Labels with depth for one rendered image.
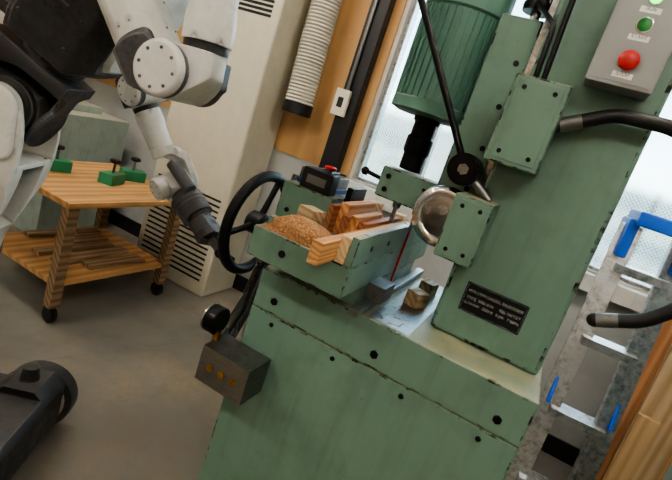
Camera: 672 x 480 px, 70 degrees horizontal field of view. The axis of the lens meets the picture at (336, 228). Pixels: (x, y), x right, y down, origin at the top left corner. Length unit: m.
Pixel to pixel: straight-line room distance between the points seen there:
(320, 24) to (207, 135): 0.79
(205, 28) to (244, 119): 1.77
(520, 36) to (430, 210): 0.37
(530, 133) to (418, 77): 0.28
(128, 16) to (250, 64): 1.75
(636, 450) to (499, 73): 1.57
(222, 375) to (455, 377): 0.46
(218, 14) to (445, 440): 0.79
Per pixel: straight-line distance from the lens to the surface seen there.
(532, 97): 0.88
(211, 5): 0.73
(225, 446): 1.21
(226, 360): 1.02
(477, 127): 1.01
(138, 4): 0.79
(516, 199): 0.95
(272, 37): 2.47
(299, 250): 0.87
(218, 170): 2.55
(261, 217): 1.25
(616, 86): 0.91
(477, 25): 1.05
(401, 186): 1.07
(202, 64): 0.72
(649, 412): 2.20
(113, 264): 2.40
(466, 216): 0.87
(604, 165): 0.95
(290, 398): 1.06
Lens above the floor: 1.14
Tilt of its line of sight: 13 degrees down
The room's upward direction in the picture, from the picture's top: 19 degrees clockwise
